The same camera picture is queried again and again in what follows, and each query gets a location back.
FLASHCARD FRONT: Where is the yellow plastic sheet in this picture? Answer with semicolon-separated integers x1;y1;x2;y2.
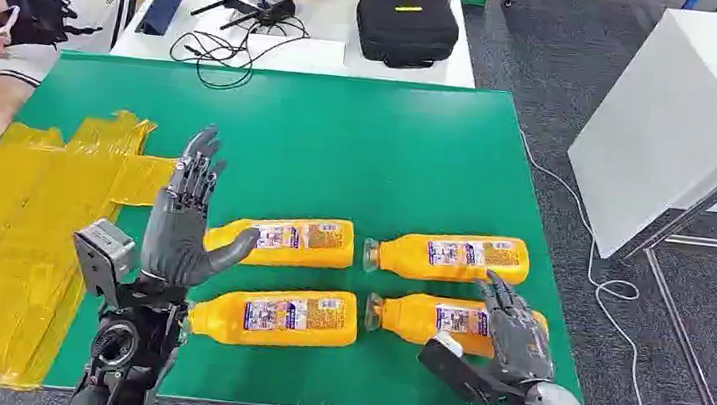
0;97;182;405

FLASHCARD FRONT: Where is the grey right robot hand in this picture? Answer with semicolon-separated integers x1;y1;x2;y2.
464;268;567;391

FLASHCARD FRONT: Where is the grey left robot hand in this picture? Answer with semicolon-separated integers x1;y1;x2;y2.
136;118;272;298

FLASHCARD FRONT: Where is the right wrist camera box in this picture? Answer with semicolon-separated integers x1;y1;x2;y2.
412;329;505;405

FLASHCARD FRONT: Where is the black cable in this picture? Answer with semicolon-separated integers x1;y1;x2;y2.
165;4;313;100

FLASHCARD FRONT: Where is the black carrying case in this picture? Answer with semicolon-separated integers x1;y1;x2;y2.
350;0;463;76

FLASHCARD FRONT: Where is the white floor cable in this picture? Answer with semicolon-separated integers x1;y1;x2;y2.
488;127;717;405

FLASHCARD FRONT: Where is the black remote controller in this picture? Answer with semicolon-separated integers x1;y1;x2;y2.
188;0;298;39

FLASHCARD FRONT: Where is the green table mat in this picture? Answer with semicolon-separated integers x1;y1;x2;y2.
0;39;613;405

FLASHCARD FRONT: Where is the person in black shirt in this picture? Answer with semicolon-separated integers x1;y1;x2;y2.
0;0;155;156

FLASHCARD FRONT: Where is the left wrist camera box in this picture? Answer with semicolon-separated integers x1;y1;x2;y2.
66;215;140;308

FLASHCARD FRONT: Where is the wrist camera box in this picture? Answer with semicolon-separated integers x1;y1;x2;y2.
412;329;505;405
66;215;140;308

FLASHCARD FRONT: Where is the white table with steel legs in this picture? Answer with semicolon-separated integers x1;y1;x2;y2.
539;0;717;405

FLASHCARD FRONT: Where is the orange drink bottle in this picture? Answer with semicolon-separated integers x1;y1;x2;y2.
201;205;359;277
183;274;363;359
360;221;534;293
361;287;552;365

